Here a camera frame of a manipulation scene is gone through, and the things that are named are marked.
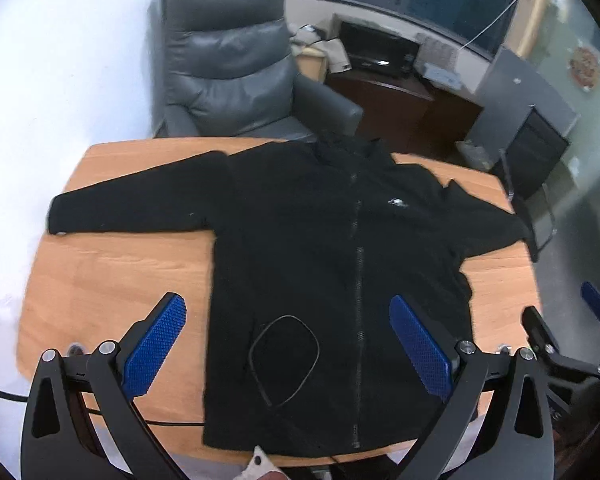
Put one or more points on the black monitor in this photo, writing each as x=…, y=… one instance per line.
x=374, y=50

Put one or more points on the round red wall ornament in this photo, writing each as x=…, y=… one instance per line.
x=585, y=67

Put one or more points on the white patterned box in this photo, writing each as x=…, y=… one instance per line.
x=437, y=60

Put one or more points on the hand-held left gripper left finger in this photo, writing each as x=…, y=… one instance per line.
x=155, y=345

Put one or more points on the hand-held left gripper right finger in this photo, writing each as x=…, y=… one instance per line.
x=419, y=345

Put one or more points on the black fleece jacket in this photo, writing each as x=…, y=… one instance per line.
x=305, y=260

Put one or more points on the grey leather armchair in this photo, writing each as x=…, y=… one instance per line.
x=230, y=60

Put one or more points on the black office chair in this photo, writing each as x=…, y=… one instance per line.
x=537, y=155

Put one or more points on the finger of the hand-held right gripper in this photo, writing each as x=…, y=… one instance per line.
x=535, y=327
x=595, y=302

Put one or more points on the light wooden side cabinet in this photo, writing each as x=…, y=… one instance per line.
x=311, y=65

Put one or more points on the grey metal cabinet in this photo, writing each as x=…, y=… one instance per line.
x=514, y=85

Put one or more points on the dark wooden cabinet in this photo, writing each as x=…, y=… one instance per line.
x=394, y=110

